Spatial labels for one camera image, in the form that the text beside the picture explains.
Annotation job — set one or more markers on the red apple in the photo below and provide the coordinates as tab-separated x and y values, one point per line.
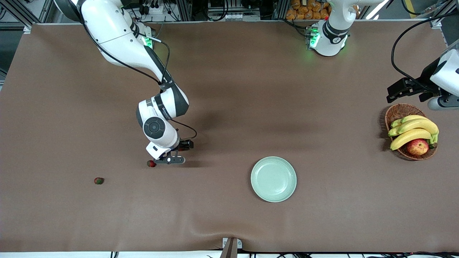
417	147

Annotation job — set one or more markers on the white power strip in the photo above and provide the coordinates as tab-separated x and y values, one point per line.
154	9

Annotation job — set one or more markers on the brown wicker basket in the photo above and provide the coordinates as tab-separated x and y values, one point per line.
400	111

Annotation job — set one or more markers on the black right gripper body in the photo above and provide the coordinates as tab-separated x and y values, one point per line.
181	144

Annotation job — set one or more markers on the brown table mat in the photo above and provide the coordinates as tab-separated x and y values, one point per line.
71	222

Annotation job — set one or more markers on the silver metal bracket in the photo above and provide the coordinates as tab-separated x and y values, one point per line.
239	243

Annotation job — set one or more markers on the yellow banana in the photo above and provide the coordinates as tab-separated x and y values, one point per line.
412	117
408	137
419	124

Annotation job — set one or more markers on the pale green round plate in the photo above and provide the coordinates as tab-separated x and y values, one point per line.
273	179

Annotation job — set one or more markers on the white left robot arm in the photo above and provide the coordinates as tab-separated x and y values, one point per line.
331	36

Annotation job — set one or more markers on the aluminium frame beam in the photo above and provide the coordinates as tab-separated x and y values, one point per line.
436	22
16	10

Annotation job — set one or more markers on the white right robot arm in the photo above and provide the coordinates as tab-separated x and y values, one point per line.
118	39

